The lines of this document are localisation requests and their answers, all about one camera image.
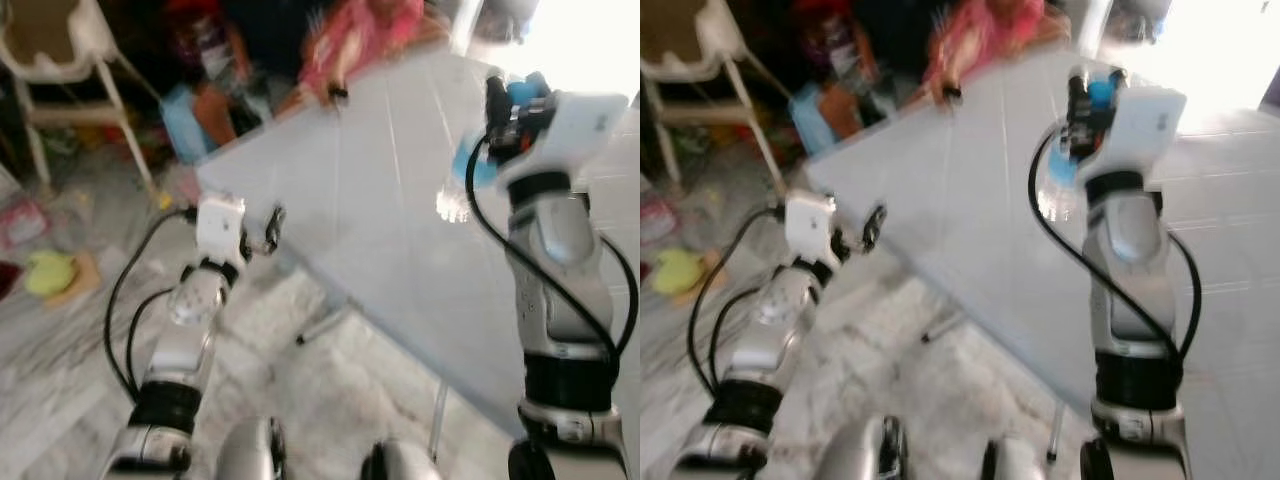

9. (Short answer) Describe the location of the clear bottle with blue cap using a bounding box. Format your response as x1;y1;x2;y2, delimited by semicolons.
1034;68;1117;225
436;72;549;225

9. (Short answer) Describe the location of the blue plastic bin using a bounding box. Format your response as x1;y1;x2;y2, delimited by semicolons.
788;83;846;161
160;83;219;166

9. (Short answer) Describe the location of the white baby high chair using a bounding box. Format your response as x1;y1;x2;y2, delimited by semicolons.
0;0;163;206
640;0;786;201

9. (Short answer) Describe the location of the yellow-green toy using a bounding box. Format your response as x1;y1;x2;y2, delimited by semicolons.
650;248;706;296
24;249;81;297

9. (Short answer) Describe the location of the pink and red packet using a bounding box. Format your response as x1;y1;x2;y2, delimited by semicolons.
0;195;49;251
640;195;673;246

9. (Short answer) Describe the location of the person in dark clothes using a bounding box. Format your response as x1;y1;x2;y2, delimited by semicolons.
163;0;306;151

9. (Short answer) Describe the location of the silver robot left leg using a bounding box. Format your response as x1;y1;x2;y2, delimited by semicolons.
818;414;911;480
213;416;289;480

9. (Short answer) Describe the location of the silver robot leg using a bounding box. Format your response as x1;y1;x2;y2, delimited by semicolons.
360;438;443;480
818;414;911;480
980;435;1053;480
213;416;289;480

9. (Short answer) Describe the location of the silver robot right leg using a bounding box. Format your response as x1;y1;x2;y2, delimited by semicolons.
980;435;1053;480
360;438;443;480

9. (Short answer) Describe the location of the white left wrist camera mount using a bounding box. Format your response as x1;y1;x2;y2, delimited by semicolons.
784;190;839;263
194;194;248;264

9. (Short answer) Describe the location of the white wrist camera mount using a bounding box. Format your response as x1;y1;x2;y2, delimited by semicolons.
497;92;630;189
1083;87;1189;183
784;190;839;263
194;194;248;264

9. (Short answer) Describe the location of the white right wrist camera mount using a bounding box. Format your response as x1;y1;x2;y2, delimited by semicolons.
1083;87;1189;183
497;92;630;189

